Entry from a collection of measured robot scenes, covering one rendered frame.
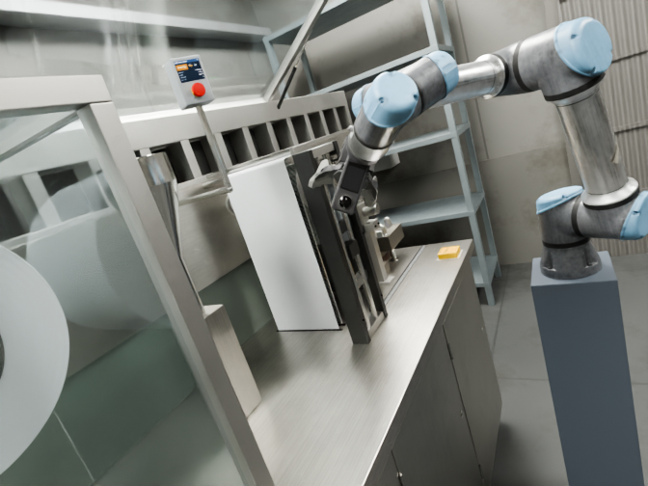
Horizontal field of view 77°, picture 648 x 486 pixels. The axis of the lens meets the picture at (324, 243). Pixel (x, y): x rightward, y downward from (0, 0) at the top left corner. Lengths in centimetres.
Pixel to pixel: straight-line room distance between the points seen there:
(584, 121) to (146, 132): 110
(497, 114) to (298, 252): 250
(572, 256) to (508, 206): 230
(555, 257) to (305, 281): 71
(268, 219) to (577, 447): 118
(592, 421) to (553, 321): 34
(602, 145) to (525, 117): 235
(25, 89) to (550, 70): 90
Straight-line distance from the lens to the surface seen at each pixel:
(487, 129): 346
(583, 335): 135
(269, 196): 119
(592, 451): 161
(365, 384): 100
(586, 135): 108
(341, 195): 77
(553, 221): 125
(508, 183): 351
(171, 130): 134
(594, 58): 102
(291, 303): 131
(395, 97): 64
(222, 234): 137
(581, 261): 129
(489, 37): 344
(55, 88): 51
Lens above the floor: 146
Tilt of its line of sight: 14 degrees down
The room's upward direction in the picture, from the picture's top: 18 degrees counter-clockwise
